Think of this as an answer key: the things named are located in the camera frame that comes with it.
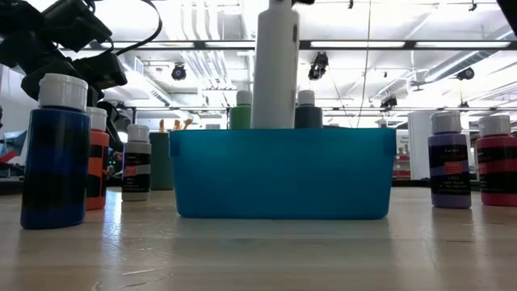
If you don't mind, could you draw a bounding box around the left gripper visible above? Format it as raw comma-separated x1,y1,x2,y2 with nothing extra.
19,0,128,153

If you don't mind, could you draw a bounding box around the small red-orange paint bottle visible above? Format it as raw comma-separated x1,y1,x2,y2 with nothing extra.
85,107,111,211

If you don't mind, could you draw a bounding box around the small white paint bottle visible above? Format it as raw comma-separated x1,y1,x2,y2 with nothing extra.
121,124,153,202

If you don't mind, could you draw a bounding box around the small dark blue paint bottle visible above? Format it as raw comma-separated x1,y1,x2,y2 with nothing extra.
19,73,91,230

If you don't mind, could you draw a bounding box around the large white paint bottle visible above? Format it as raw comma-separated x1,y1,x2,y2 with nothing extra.
250,0,301,130

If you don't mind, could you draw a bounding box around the large dark grey paint bottle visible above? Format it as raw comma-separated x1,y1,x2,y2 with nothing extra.
293,89,324,130

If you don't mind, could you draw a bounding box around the large green paint bottle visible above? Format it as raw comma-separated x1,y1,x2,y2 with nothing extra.
229,90,254,130

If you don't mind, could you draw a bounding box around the small purple paint bottle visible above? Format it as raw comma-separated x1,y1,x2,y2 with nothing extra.
427,111,473,210

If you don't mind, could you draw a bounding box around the small crimson paint bottle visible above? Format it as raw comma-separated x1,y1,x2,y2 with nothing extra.
475,115,517,208

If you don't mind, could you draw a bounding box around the dark green cup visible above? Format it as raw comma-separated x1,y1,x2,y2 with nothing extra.
149,132,175,191

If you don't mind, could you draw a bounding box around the black ceiling spotlight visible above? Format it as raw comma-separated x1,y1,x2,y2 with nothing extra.
170,63,188,82
379,95,399,111
456,66,477,82
307,51,330,81

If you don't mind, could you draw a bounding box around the background computer monitor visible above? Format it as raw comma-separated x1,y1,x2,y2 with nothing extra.
0,129,28,162

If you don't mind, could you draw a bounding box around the horizontal overhead rig beam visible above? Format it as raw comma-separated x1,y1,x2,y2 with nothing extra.
0,39,517,52

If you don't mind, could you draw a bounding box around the blue plastic bin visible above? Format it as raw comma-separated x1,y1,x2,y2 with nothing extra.
168,128,397,221

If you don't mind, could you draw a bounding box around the white background pillar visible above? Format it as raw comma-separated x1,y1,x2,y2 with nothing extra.
406,111,435,181

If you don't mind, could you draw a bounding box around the red background shelf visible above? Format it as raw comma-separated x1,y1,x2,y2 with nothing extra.
393,153,412,179

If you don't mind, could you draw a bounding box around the thin hanging ceiling cable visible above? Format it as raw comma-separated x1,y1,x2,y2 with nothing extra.
355,0,372,129

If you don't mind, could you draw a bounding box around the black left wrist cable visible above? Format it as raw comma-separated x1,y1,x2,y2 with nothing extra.
108,0,164,57

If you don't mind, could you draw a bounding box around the black aluminium table frame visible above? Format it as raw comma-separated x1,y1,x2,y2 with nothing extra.
0,177,431,196

